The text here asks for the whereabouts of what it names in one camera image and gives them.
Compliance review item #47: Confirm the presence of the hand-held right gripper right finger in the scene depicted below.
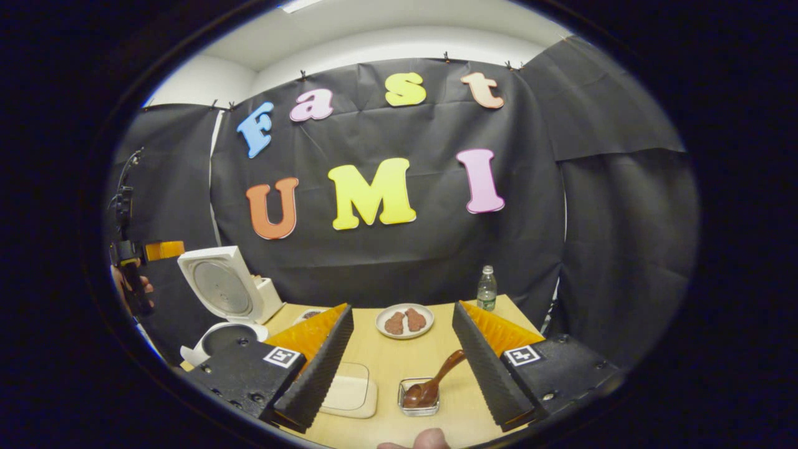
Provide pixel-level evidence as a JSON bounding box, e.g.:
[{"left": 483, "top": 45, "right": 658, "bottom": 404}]
[{"left": 452, "top": 301, "right": 630, "bottom": 433}]

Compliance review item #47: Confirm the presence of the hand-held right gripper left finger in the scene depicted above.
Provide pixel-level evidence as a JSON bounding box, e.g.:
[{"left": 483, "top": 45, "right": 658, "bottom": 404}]
[{"left": 187, "top": 304, "right": 355, "bottom": 434}]

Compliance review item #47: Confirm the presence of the clear dish of rice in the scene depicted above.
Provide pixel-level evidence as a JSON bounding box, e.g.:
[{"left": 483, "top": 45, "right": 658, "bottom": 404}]
[{"left": 320, "top": 362, "right": 378, "bottom": 420}]

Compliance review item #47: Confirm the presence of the brown wooden spoon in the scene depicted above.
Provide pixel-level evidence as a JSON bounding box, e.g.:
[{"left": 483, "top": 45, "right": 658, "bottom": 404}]
[{"left": 403, "top": 349, "right": 467, "bottom": 409}]

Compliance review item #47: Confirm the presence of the white rice cooker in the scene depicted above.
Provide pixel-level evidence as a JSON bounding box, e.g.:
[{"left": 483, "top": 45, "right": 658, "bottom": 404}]
[{"left": 178, "top": 246, "right": 270, "bottom": 369}]

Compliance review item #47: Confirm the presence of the clear chopstick holder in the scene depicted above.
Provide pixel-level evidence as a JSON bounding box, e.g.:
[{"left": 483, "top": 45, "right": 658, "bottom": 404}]
[{"left": 398, "top": 377, "right": 441, "bottom": 417}]

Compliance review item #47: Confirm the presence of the white round plate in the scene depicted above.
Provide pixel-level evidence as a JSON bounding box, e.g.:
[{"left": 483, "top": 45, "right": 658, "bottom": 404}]
[{"left": 375, "top": 303, "right": 435, "bottom": 340}]

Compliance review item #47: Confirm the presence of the clear plastic bottle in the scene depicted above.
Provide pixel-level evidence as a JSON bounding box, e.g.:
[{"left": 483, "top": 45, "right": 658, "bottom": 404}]
[{"left": 476, "top": 265, "right": 498, "bottom": 311}]

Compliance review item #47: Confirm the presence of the white toaster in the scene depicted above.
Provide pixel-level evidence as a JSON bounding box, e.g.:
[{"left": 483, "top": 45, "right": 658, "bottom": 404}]
[{"left": 252, "top": 274, "right": 286, "bottom": 324}]

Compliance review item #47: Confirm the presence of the black backdrop cloth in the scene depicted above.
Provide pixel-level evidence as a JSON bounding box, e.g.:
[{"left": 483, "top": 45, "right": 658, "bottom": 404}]
[{"left": 103, "top": 34, "right": 699, "bottom": 369}]

